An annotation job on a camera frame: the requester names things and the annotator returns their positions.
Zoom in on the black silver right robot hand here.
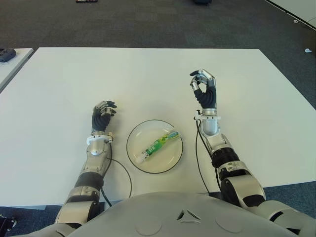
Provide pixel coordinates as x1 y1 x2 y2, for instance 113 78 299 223
189 69 218 109

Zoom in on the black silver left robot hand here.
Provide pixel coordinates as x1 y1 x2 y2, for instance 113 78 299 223
91 100 118 133

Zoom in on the green white toothpaste tube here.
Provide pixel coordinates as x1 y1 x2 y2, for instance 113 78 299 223
134 127 180 163

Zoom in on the white plate with black rim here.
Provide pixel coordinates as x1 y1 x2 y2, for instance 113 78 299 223
126 119 184 174

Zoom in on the white side table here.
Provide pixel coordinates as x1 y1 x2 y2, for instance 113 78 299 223
0 47 34 92

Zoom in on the black controller device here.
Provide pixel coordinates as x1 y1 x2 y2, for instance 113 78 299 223
0 48 17 63

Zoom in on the grey robot torso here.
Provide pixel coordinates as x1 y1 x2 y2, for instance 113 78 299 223
0 191 304 237

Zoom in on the white background table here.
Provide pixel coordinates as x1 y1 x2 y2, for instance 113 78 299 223
264 0 316 30

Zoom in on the black wheeled base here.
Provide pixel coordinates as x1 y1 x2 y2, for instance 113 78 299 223
0 214 18 233

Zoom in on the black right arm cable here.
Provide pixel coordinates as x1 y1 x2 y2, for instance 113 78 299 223
196 119 223 196

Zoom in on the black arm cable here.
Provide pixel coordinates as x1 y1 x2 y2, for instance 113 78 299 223
196 119 223 196
99 143 132 208

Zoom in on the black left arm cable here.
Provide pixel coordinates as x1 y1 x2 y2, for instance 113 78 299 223
99 143 132 208

